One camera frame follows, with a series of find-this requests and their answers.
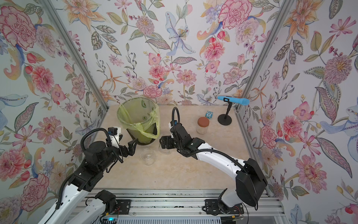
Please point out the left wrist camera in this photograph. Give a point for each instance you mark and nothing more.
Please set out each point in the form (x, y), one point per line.
(115, 135)

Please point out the right aluminium corner post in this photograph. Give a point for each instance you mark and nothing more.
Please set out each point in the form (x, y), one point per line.
(262, 58)

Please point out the left aluminium corner post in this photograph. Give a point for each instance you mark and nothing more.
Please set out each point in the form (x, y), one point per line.
(63, 33)

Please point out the blue microphone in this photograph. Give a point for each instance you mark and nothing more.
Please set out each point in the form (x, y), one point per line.
(241, 101)

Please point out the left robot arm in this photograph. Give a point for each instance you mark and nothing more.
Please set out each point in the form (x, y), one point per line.
(79, 184)

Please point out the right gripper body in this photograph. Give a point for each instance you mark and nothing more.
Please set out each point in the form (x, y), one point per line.
(173, 143)

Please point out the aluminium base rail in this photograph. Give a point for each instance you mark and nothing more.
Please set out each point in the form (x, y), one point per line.
(156, 203)

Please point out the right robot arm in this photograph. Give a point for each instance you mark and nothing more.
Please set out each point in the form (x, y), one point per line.
(250, 182)

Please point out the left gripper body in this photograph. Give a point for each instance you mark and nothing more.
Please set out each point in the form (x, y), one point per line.
(113, 154)

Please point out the clear jar with rice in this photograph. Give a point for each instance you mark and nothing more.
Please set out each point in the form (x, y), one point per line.
(148, 156)

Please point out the jar with terracotta lid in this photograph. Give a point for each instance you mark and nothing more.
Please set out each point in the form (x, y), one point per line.
(202, 125)
(164, 150)

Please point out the aluminium corner post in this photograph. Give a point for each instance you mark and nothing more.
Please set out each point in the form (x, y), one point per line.
(63, 33)
(262, 58)

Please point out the black mesh trash bin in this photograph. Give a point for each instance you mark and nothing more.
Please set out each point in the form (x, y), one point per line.
(142, 131)

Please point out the small blue owl figure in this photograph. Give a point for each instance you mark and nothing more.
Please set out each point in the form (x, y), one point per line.
(209, 115)

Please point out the yellow-green plastic bin liner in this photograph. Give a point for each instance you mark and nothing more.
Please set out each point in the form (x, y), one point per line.
(139, 117)

